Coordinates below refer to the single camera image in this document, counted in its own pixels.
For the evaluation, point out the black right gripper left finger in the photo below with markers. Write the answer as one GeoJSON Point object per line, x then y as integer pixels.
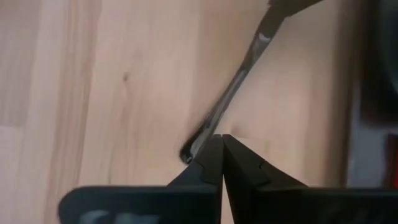
{"type": "Point", "coordinates": [140, 205]}

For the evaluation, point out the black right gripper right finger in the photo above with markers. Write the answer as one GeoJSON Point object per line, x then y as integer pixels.
{"type": "Point", "coordinates": [280, 205]}

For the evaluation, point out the brown plastic tray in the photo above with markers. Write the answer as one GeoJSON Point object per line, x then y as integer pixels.
{"type": "Point", "coordinates": [382, 62]}

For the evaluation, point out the dark metal knife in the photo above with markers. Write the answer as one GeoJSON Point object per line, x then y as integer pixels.
{"type": "Point", "coordinates": [248, 59]}

